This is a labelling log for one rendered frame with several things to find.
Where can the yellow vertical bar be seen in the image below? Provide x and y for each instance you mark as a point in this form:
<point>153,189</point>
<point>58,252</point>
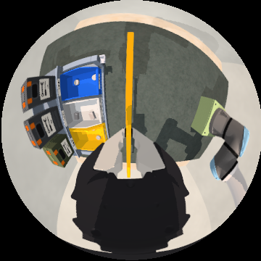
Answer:
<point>129,81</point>

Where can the yellow open bin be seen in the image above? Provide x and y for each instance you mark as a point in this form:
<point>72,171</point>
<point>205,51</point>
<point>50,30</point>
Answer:
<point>87,140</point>

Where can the dark grey tool case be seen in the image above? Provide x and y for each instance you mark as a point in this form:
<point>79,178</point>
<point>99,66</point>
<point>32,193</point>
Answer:
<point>37,90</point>
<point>42,127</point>

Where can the grey metal shelf rack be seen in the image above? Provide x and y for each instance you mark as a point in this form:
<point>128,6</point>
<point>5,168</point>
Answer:
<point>97,62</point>

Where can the olive green storage case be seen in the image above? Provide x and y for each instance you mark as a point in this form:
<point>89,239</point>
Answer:
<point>59,150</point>

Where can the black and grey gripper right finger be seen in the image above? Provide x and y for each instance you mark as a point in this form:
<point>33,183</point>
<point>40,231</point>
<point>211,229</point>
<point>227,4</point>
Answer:
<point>153,158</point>

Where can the blue bin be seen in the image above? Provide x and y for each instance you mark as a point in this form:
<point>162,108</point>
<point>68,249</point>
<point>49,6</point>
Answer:
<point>86,86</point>

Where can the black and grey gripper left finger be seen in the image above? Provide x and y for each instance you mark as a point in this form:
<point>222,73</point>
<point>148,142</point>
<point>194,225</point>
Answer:
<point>106,158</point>

